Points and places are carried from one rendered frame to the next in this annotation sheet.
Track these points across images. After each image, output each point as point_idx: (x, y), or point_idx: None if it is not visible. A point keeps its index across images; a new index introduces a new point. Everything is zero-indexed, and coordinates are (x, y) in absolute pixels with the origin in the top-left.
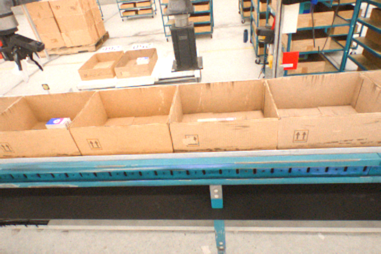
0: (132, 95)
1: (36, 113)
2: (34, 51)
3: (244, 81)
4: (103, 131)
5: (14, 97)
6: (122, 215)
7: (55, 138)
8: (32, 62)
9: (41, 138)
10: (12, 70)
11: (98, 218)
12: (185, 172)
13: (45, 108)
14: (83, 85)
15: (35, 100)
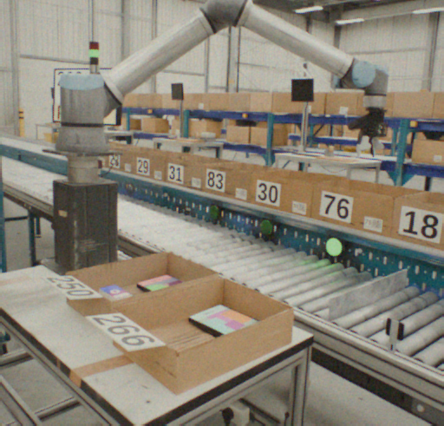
0: (284, 186)
1: (387, 222)
2: (358, 134)
3: (213, 166)
4: (326, 180)
5: (407, 200)
6: None
7: (362, 191)
8: (364, 146)
9: (373, 191)
10: (382, 145)
11: None
12: None
13: (373, 213)
14: (297, 328)
15: (381, 202)
